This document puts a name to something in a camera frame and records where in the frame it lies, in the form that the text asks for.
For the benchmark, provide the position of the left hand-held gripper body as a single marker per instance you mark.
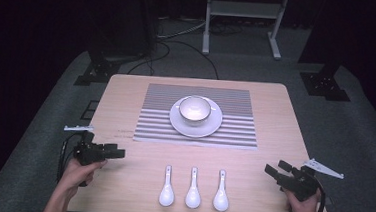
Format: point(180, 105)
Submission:
point(87, 152)

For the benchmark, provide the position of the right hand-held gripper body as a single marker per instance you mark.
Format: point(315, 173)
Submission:
point(299, 184)

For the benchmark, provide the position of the person's right hand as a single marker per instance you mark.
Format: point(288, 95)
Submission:
point(302, 209)

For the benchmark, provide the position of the person's left hand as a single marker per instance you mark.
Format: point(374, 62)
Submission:
point(77, 175)

